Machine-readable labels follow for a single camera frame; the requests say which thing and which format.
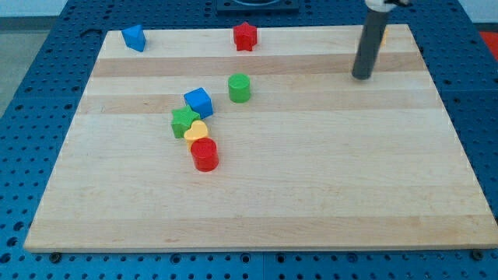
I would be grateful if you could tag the green star block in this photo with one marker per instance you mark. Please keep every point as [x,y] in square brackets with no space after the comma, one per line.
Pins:
[182,120]

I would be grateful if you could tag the red cylinder block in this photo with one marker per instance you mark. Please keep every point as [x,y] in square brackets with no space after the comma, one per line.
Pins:
[205,154]

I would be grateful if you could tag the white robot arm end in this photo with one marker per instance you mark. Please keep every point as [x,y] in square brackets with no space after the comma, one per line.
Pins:
[386,5]

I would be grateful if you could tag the green cylinder block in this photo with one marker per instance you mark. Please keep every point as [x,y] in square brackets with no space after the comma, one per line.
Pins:
[239,86]

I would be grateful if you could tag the yellow heart block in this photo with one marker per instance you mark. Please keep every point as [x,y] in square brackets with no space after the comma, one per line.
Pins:
[198,130]

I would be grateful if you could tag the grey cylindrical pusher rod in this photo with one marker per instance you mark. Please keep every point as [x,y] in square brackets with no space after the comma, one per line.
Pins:
[369,44]

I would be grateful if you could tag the yellow block behind rod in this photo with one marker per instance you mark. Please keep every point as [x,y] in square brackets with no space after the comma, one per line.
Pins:
[384,38]

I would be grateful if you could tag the blue triangle block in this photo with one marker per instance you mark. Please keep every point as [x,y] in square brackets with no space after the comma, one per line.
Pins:
[134,38]

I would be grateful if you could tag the blue cube block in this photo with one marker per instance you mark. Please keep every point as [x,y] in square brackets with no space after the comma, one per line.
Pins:
[200,102]

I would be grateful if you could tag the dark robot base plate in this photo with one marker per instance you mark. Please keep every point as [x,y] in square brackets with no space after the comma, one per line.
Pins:
[230,6]

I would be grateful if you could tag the red star block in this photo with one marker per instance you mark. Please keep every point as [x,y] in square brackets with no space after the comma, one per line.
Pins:
[245,36]

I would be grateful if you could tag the wooden board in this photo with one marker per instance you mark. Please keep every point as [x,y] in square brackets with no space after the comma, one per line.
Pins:
[314,160]

